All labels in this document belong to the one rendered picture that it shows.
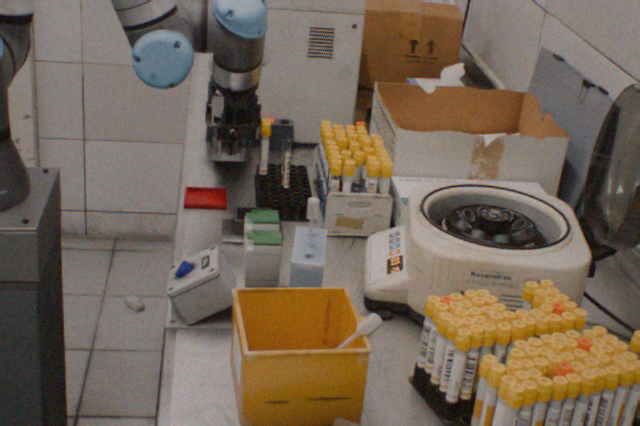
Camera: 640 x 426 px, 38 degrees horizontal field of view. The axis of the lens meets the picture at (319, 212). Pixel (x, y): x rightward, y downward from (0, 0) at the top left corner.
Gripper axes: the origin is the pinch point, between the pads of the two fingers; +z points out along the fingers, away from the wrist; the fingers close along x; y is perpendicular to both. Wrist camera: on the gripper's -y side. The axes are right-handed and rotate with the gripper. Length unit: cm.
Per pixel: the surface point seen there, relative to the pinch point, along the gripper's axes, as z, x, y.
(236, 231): -10.7, 0.7, 24.4
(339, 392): -35, 11, 60
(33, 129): 115, -60, -95
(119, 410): 104, -24, 4
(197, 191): -0.6, -5.3, 10.1
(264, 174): -1.2, 5.6, 6.5
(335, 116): 5.9, 19.4, -13.0
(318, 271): -29, 10, 42
